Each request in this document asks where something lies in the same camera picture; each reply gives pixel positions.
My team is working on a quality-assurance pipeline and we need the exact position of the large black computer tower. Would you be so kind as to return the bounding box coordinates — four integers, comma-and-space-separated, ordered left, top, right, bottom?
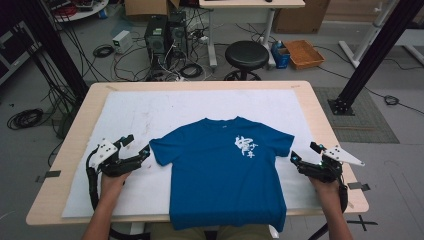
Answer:
143, 14, 170, 74

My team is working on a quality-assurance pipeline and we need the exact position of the person's left hand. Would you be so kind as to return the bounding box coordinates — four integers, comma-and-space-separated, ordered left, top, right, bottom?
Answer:
99, 170, 132, 202

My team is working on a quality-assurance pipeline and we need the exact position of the blue T-shirt with white print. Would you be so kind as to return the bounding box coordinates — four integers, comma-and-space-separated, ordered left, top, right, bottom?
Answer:
148, 115, 296, 233

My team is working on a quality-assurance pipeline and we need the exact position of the black tape cross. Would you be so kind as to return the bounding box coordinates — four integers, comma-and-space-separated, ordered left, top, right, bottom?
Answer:
346, 214, 379, 232

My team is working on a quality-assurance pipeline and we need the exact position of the blue bin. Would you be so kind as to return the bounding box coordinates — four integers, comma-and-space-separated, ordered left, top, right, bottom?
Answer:
270, 40, 292, 70

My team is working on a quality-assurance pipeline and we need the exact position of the round white table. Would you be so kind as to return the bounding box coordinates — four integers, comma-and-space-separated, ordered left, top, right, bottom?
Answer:
46, 0, 110, 23

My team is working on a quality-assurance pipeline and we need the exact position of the black metal frame post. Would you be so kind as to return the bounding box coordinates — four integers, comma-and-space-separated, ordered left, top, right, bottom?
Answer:
12, 0, 90, 102
327, 0, 424, 117

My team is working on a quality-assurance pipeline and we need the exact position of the small cardboard box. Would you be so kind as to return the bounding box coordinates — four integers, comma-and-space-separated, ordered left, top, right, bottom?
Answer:
123, 0, 181, 17

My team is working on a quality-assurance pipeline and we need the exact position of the white metal stand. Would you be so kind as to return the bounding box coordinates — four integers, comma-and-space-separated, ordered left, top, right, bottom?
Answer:
338, 0, 424, 70

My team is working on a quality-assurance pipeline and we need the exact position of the person's right hand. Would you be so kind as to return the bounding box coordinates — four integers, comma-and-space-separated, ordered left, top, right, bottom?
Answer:
307, 175, 343, 205

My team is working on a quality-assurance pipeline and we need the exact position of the small black computer tower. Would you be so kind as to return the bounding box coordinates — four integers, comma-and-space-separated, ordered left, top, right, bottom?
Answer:
167, 11, 189, 58

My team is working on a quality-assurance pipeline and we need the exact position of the white desk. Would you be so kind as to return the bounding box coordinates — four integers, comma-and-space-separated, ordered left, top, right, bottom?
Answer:
198, 0, 306, 70

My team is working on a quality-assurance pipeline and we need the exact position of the coiled black cable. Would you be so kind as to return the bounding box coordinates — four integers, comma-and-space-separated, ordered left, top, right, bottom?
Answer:
382, 94, 401, 107
92, 43, 115, 59
179, 62, 205, 80
6, 107, 45, 131

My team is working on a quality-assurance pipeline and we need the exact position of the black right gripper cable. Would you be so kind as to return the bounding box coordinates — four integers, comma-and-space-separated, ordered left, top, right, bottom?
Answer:
337, 182, 350, 215

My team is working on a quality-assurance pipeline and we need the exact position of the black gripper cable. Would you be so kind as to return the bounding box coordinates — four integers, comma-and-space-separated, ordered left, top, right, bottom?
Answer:
337, 182, 350, 215
85, 154, 101, 212

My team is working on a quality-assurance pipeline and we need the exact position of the large cardboard box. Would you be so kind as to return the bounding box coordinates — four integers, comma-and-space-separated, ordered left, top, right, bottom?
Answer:
272, 0, 332, 35

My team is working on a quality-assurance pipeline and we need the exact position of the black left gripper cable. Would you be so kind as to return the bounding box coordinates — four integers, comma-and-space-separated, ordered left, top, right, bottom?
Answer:
85, 154, 101, 212

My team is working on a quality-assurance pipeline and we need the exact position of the grey floor mat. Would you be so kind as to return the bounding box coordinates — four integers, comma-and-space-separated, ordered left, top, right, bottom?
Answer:
312, 86, 401, 145

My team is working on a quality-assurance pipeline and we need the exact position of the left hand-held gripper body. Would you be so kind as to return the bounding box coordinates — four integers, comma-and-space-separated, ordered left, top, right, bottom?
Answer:
85, 138, 148, 178

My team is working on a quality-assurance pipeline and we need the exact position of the black tape strip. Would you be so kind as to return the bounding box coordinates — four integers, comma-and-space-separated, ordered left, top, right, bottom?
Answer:
347, 181, 371, 193
35, 169, 62, 184

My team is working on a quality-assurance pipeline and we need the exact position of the black round stool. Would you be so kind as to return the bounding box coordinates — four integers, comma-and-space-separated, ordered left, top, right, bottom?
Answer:
223, 40, 270, 82

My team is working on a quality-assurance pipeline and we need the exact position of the small white device box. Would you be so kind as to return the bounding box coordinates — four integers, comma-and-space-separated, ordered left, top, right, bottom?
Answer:
111, 29, 134, 55

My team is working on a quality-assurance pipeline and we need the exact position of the white table mat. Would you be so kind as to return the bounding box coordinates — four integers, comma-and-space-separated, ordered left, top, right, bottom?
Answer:
61, 89, 323, 219

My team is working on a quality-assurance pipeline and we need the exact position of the orange tray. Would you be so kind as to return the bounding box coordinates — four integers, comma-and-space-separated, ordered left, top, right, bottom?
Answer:
282, 39, 326, 71

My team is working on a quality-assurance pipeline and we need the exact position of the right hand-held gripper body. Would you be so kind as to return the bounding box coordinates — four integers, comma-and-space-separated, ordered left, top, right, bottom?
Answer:
296, 144, 366, 184

